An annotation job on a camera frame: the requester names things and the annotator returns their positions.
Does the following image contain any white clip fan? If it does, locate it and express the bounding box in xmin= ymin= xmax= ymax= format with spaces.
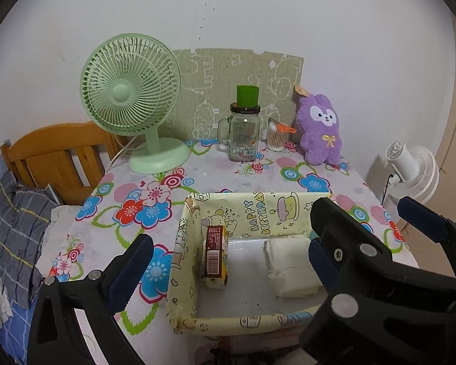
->
xmin=385 ymin=141 xmax=440 ymax=210

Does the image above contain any blue bed sheet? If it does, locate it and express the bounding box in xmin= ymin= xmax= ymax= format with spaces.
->
xmin=0 ymin=300 xmax=33 ymax=365

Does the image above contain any floral tablecloth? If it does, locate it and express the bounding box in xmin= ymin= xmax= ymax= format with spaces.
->
xmin=36 ymin=137 xmax=420 ymax=365

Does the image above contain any grey plaid pillow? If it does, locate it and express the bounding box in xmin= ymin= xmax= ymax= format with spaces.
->
xmin=0 ymin=171 xmax=65 ymax=308

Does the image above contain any glass mug jar green lid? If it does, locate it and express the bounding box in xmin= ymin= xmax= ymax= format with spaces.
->
xmin=217 ymin=85 xmax=262 ymax=162

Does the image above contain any white tissue pack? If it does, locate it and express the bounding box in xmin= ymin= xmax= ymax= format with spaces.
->
xmin=263 ymin=237 xmax=323 ymax=298

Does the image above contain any brown snack packet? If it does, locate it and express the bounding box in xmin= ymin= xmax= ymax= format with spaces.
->
xmin=201 ymin=225 xmax=230 ymax=293

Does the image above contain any yellow cartoon storage box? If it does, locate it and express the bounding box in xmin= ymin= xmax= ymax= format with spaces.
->
xmin=166 ymin=192 xmax=333 ymax=335

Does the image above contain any clear cotton swab jar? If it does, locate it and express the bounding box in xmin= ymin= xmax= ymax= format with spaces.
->
xmin=266 ymin=119 xmax=297 ymax=152

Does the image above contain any purple plush toy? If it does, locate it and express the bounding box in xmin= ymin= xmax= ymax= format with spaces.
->
xmin=294 ymin=85 xmax=344 ymax=166

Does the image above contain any green desk fan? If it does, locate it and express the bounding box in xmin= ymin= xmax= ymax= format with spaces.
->
xmin=80 ymin=33 xmax=191 ymax=175

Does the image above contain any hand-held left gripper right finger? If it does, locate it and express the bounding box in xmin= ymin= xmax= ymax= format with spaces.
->
xmin=308 ymin=237 xmax=333 ymax=294

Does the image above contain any green patterned cardboard panel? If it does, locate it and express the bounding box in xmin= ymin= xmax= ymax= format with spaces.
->
xmin=163 ymin=48 xmax=305 ymax=149

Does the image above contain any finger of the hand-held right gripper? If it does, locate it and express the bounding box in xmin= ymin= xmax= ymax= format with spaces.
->
xmin=309 ymin=196 xmax=395 ymax=295
xmin=398 ymin=196 xmax=456 ymax=279

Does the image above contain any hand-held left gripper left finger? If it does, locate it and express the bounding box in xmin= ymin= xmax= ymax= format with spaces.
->
xmin=27 ymin=233 xmax=155 ymax=365

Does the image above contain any white fan cable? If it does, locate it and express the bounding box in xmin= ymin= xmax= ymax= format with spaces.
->
xmin=105 ymin=135 xmax=137 ymax=169

